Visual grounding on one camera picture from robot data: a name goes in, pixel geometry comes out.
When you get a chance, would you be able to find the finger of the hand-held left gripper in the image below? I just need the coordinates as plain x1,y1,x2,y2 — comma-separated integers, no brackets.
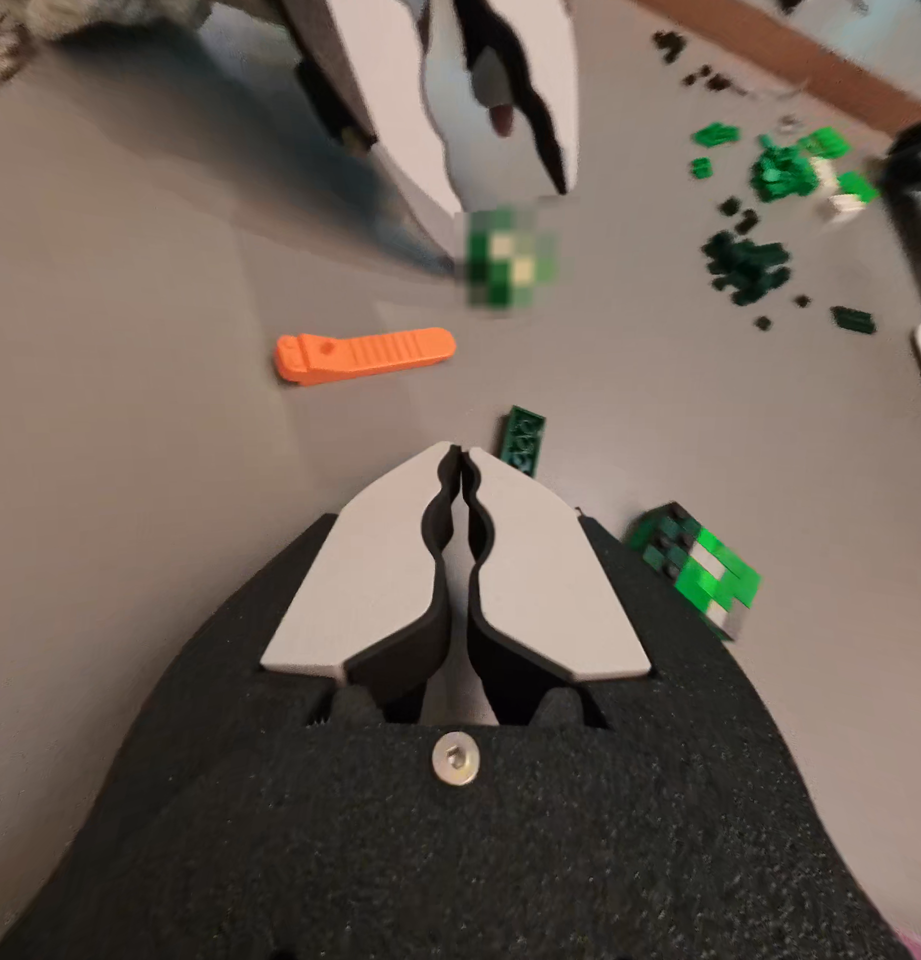
460,0,582,198
327,0,477,264

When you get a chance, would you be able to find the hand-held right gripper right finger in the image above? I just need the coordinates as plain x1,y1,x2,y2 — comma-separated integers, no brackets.
462,447,653,727

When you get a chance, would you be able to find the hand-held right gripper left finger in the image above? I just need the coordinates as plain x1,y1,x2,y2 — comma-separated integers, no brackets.
260,442,463,725

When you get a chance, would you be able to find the dark green lego plate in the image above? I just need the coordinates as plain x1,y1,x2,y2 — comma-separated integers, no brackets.
496,405,549,480

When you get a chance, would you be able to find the pile of dark green bricks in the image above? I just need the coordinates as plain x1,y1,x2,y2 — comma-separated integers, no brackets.
700,196,879,335

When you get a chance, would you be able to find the person's left forearm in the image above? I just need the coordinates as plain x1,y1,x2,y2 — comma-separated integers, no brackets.
0,0,216,106

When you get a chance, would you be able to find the green cube lego model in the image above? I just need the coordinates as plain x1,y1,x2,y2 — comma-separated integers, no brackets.
625,501,764,643

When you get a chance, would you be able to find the row of small black pieces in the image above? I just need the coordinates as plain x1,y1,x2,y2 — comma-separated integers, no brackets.
650,28,741,95

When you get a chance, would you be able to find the orange brick separator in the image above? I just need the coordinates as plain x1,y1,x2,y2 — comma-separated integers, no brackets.
273,327,459,388

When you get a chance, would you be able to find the pile of bright green bricks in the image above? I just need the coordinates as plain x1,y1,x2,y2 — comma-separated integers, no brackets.
687,121,882,207

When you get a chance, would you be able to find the black headband device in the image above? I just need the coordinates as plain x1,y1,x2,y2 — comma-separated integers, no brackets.
882,112,921,198

